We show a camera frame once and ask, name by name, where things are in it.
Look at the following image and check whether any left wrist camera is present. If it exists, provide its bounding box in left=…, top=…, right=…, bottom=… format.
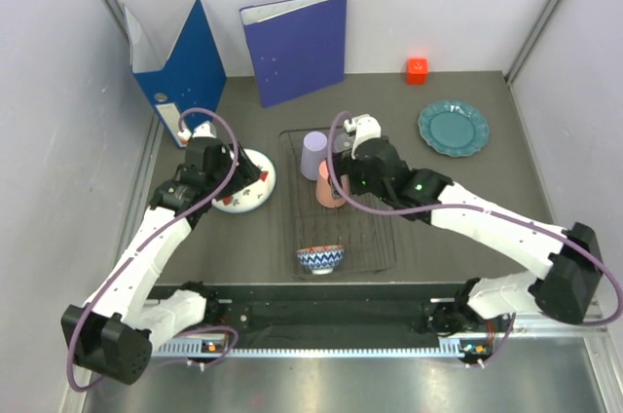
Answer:
left=176, top=121, right=217, bottom=147

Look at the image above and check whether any white watermelon pattern plate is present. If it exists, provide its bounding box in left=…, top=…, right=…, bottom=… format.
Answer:
left=212, top=148, right=276, bottom=214

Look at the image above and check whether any purple cable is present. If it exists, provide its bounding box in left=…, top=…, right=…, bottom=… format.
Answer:
left=326, top=111, right=623, bottom=326
left=65, top=107, right=240, bottom=393

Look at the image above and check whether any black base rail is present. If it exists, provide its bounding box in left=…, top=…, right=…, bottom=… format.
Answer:
left=182, top=282, right=508, bottom=351

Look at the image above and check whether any purple folder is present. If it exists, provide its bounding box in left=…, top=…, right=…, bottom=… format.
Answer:
left=239, top=0, right=348, bottom=108

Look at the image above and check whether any blue patterned bowl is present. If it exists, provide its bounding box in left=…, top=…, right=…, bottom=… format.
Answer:
left=296, top=244, right=346, bottom=275

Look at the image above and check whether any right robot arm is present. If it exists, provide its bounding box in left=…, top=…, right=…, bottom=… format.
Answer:
left=331, top=137, right=603, bottom=331

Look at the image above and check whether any orange cube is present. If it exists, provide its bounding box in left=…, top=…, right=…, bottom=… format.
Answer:
left=405, top=57, right=429, bottom=86

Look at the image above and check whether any clear glass tumbler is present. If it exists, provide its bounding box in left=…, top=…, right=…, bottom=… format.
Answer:
left=333, top=132, right=355, bottom=161

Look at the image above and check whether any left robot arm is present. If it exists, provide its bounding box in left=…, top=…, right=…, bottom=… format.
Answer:
left=61, top=136, right=276, bottom=392

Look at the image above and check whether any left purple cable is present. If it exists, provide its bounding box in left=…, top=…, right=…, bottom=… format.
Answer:
left=65, top=107, right=240, bottom=393

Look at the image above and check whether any black wire dish rack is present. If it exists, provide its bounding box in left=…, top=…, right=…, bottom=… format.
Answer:
left=275, top=130, right=397, bottom=280

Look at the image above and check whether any teal ornate plate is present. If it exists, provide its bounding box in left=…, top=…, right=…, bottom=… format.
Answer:
left=418, top=99, right=491, bottom=158

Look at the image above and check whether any pink plastic cup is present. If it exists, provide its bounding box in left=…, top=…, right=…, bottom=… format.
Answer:
left=315, top=161, right=346, bottom=208

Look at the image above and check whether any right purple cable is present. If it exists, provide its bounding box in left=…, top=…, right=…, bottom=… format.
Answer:
left=326, top=111, right=623, bottom=326

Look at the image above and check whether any blue lever arch binder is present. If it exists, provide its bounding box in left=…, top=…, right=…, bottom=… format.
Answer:
left=125, top=0, right=227, bottom=148

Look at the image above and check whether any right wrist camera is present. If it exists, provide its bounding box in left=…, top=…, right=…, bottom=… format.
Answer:
left=343, top=114, right=382, bottom=159

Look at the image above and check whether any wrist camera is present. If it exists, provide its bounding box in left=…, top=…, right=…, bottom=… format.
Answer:
left=176, top=121, right=217, bottom=147
left=343, top=114, right=382, bottom=159

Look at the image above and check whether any purple plastic cup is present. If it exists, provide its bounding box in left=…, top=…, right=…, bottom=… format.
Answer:
left=300, top=131, right=327, bottom=181

